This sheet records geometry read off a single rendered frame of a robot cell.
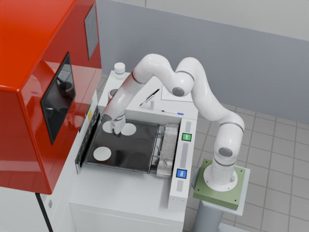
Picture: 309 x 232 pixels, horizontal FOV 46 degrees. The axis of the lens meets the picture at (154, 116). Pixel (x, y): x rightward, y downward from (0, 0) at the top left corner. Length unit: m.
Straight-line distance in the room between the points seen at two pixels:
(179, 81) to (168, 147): 0.72
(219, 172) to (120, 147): 0.59
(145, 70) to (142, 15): 1.82
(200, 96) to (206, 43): 1.76
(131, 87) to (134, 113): 0.56
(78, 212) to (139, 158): 0.45
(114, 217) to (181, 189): 0.42
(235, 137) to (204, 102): 0.23
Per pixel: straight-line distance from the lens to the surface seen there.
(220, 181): 2.03
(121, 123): 1.99
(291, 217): 3.15
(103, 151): 2.13
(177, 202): 1.95
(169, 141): 2.21
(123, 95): 1.77
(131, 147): 2.15
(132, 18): 3.48
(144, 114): 2.26
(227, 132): 1.75
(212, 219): 2.34
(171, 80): 1.55
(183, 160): 2.03
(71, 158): 1.96
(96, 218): 2.13
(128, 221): 2.08
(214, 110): 1.68
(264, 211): 3.10
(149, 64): 1.61
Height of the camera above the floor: 2.57
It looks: 46 degrees down
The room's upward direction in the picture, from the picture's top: 3 degrees clockwise
